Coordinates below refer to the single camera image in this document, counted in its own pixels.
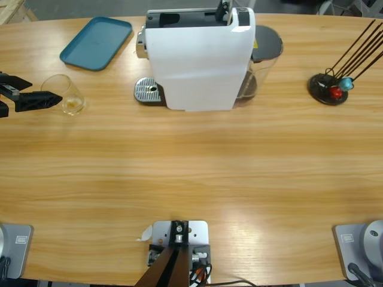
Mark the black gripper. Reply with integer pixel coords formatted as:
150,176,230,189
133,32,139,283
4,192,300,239
0,71,63,118

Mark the grey metal frame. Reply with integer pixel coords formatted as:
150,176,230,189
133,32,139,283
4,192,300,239
317,0,383,16

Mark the grey coffee machine lid lever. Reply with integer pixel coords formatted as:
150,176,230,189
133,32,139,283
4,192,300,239
214,0,233,25

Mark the white paper tag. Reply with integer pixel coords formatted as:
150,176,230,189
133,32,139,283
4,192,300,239
136,225,154,242

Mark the black base cable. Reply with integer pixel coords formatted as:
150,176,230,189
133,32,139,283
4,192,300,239
348,262,376,287
0,255,11,279

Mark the black bolted bracket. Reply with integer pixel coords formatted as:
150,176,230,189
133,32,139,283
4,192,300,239
191,244,212,265

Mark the clear drinking glass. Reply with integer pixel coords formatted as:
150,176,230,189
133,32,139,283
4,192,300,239
40,74,87,117

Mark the black capsule holder with rods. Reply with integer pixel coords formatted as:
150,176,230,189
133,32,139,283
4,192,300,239
307,19,383,106

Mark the dark camera post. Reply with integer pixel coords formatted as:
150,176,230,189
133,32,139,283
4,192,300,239
133,220,192,287

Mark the white capsule coffee machine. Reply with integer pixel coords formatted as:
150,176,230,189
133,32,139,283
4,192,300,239
136,6,257,112

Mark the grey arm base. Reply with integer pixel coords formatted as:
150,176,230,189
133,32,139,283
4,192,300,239
333,220,383,282
0,223,34,279

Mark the white mount plate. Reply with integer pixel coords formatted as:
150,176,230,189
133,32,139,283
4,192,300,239
148,220,212,284

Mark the teal plastic tray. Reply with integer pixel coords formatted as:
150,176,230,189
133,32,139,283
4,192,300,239
59,16,133,72

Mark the orange connector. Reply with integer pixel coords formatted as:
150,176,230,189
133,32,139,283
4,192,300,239
193,267,210,283

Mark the clear water tank black lid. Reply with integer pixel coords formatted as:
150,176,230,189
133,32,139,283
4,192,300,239
236,25,284,108

